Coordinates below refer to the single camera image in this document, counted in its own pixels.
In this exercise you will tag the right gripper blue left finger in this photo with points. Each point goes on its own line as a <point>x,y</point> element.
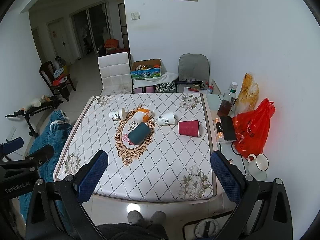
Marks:
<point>55,209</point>

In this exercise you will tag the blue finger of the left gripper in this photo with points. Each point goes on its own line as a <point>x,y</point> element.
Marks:
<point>11,146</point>

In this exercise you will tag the yellow clear plastic bag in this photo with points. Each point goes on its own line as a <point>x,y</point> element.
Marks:
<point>248,95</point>

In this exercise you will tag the white patterned paper cup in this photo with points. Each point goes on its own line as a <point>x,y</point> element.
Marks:
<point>118,115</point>

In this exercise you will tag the white orange plastic cup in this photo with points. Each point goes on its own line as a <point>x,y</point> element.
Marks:
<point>142,115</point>

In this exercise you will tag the white wall switch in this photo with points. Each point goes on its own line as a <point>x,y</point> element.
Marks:
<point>135,16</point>

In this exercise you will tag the black tripod stand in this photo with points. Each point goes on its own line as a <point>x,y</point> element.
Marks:
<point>53,104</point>

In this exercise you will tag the white bamboo print paper cup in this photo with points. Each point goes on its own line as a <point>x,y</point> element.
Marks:
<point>166,119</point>

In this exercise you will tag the white cloth under box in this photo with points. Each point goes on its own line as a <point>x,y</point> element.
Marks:
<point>147,82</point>

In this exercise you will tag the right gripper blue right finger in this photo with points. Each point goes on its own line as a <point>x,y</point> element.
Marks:
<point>262,208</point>

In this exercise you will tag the cardboard box with blue print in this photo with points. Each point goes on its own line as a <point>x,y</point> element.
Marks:
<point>146,69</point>

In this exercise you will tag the floral diamond pattern tablecloth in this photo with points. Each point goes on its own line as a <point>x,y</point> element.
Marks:
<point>166,167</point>

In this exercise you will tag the red corrugated paper cup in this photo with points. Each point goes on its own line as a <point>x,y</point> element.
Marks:
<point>189,128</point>

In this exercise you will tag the glass bottle with dark liquid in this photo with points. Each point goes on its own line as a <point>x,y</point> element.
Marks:
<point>228,100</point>

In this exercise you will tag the black wooden chair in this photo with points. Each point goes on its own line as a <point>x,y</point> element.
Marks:
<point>56,80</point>

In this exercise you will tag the black smartphone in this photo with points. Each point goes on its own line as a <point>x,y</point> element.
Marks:
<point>228,129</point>

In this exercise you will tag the dark teal cup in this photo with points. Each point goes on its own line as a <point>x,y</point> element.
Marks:
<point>139,134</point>

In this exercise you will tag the red plastic bag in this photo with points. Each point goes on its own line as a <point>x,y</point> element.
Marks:
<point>252,129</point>

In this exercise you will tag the grey cushioned chair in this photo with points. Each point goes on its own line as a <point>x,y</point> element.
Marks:
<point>193,69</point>

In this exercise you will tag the white padded chair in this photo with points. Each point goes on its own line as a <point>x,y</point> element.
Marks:
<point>115,74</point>

